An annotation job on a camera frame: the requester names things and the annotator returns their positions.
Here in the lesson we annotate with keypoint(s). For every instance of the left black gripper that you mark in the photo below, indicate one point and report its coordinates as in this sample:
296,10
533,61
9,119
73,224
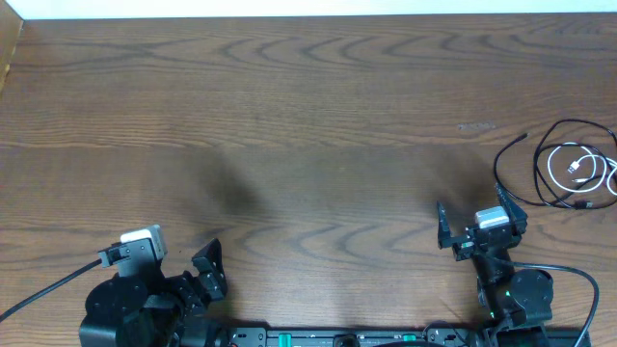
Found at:
194,289

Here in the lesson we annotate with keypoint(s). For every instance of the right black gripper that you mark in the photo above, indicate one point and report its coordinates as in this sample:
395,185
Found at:
463,249

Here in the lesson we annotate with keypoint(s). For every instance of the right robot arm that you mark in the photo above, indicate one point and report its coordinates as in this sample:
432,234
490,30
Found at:
518,300

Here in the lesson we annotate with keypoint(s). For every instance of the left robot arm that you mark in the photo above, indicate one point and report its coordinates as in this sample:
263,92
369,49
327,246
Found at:
140,306

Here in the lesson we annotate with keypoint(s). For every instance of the cardboard side panel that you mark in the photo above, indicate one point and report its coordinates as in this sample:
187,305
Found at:
11,25

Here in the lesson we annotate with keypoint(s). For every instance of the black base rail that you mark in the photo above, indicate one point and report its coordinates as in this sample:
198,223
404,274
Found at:
439,335

